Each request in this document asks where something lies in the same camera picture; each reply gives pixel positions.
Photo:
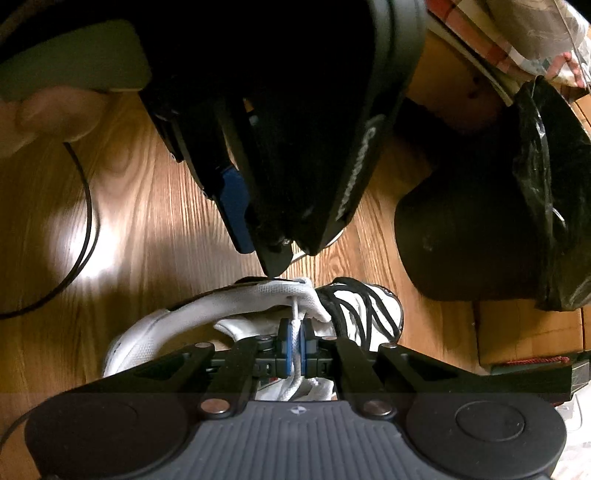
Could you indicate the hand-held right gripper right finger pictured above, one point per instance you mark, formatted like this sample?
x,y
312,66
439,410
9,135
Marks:
x,y
304,346

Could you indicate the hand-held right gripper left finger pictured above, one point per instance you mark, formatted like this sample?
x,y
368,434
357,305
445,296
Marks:
x,y
283,344

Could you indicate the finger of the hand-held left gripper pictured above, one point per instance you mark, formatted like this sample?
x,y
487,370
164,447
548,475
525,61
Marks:
x,y
238,207
276,258

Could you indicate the white shoelace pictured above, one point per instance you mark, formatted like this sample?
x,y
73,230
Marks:
x,y
294,344

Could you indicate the white and black sneaker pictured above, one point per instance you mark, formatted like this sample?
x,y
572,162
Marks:
x,y
258,297

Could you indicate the person's left hand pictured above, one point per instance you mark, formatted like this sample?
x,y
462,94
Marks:
x,y
51,117

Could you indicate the black shoelace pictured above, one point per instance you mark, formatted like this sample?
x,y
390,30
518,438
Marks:
x,y
333,309

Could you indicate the plaid bedding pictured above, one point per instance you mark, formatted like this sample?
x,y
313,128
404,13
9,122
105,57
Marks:
x,y
521,32

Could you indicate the black trash bag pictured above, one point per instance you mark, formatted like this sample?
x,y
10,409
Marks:
x,y
554,184

